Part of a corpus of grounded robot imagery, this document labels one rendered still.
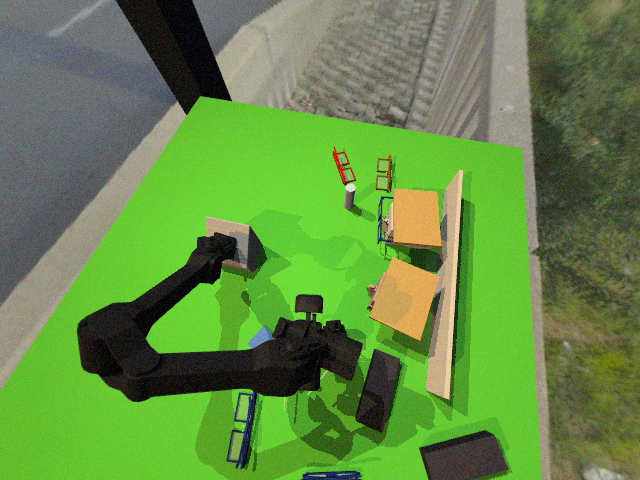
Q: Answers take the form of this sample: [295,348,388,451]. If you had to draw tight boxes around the red-framed glasses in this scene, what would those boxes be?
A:
[333,146,356,185]

